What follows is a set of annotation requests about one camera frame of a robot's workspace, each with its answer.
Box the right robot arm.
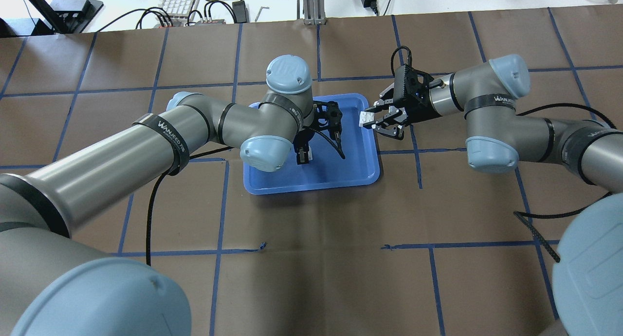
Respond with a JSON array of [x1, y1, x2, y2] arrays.
[[360, 55, 623, 336]]

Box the black monitor stand base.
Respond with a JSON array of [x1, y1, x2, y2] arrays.
[[50, 0, 103, 34]]

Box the lower usb hub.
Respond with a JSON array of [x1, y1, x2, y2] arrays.
[[153, 18, 181, 28]]

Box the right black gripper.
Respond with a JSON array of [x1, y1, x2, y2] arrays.
[[366, 78, 439, 140]]

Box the upper usb hub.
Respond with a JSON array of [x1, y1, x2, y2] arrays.
[[197, 19, 227, 25]]

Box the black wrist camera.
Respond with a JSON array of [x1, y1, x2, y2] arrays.
[[393, 64, 434, 108]]

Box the brown paper table cover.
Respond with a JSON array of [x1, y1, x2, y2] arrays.
[[0, 5, 622, 336]]

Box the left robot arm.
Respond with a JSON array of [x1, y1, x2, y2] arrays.
[[0, 55, 315, 336]]

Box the usb hub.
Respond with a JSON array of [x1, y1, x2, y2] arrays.
[[153, 18, 181, 28], [197, 19, 227, 25]]

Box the blue plastic tray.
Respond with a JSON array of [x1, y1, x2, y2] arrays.
[[243, 93, 380, 195]]

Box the white keyboard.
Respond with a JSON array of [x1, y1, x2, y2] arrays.
[[157, 0, 199, 19]]

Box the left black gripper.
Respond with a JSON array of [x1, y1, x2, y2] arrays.
[[294, 101, 346, 165]]

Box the aluminium frame post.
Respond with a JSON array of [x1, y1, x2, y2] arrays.
[[298, 0, 327, 25]]

